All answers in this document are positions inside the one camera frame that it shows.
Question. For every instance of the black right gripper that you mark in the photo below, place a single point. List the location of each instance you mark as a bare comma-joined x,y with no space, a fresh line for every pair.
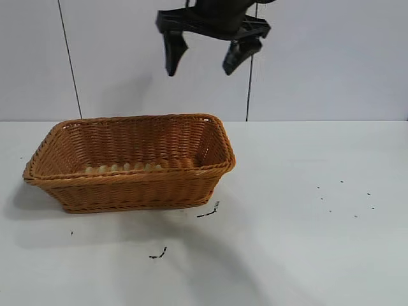
216,19

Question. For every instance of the woven brown wicker basket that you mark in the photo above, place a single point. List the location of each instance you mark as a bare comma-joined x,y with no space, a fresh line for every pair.
127,191

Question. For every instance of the long twisted bread loaf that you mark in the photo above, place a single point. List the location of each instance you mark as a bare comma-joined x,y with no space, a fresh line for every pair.
127,168

